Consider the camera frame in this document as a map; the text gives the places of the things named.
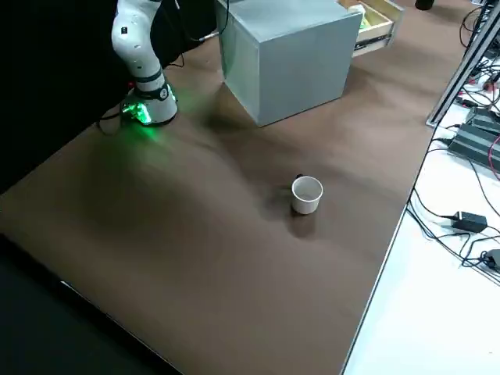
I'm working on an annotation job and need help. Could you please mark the green tissue pack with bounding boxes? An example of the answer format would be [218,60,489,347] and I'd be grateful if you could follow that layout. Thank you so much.
[348,2,374,30]

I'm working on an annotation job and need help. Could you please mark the grey drawer with wooden inside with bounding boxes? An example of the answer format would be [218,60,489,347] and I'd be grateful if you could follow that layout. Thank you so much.
[337,0,405,59]

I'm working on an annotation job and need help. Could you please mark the grey metal drawer cabinet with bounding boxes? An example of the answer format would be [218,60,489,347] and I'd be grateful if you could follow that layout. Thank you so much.
[216,0,363,127]

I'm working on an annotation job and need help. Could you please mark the green lit circuit board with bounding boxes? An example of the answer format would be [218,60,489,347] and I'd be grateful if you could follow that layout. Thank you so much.
[121,102,152,126]

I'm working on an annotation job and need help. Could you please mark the white side table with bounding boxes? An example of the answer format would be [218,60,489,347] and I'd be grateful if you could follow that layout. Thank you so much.
[343,38,500,375]

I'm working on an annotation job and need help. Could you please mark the black power adapter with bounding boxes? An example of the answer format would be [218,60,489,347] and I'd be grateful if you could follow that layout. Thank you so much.
[451,210,488,231]

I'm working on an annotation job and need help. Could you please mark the dark grey power supply unit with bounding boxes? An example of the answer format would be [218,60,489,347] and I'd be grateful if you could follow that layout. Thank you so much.
[447,123,500,165]
[468,105,500,134]

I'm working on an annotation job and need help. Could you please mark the small black plug adapter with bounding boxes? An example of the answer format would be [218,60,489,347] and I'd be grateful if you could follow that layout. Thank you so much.
[482,248,500,270]

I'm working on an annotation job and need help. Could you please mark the white mug with black handle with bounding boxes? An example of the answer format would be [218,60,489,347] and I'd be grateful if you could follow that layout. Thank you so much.
[291,173,324,216]

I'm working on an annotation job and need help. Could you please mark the cable with silver connector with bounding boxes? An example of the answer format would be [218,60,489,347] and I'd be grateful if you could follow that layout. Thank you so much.
[162,32,220,68]

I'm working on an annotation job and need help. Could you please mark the black arm foot cable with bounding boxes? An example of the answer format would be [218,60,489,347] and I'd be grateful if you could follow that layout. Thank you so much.
[97,103,134,137]

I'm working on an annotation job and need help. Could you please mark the aluminium frame post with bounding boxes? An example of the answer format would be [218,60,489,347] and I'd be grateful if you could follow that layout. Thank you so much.
[425,0,500,126]

